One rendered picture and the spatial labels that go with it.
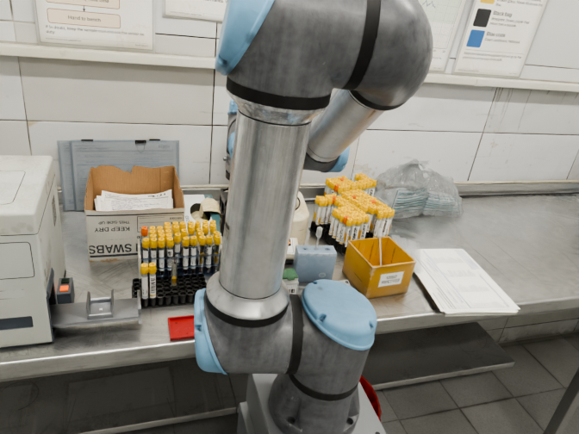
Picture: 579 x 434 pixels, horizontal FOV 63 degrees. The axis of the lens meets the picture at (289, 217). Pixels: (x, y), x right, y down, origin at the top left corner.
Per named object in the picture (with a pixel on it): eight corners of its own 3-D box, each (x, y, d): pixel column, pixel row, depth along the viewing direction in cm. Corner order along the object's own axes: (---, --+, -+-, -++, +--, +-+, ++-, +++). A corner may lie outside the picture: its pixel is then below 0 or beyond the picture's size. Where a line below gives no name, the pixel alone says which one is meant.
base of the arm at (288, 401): (366, 448, 75) (382, 405, 70) (271, 447, 72) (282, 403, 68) (346, 372, 88) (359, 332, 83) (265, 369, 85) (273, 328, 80)
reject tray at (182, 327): (170, 341, 100) (170, 337, 100) (167, 319, 106) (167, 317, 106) (202, 337, 103) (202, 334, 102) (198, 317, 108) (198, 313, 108)
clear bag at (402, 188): (382, 224, 161) (395, 173, 153) (351, 202, 174) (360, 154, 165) (435, 213, 174) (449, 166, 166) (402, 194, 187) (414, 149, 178)
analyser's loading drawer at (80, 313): (33, 334, 95) (29, 313, 92) (38, 313, 100) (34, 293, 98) (141, 323, 101) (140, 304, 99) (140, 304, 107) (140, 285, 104)
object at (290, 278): (280, 302, 116) (283, 280, 113) (275, 291, 120) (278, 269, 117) (295, 300, 118) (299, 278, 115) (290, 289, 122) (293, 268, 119)
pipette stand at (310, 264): (294, 289, 122) (299, 256, 117) (289, 273, 128) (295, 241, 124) (332, 289, 124) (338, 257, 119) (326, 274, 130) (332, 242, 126)
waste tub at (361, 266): (364, 300, 121) (372, 268, 117) (340, 271, 132) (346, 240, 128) (407, 293, 127) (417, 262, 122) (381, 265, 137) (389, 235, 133)
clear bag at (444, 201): (413, 214, 170) (422, 179, 164) (402, 195, 185) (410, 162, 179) (467, 220, 171) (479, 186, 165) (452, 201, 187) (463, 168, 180)
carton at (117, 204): (86, 263, 121) (82, 210, 114) (92, 211, 145) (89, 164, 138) (185, 257, 129) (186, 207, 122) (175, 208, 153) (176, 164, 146)
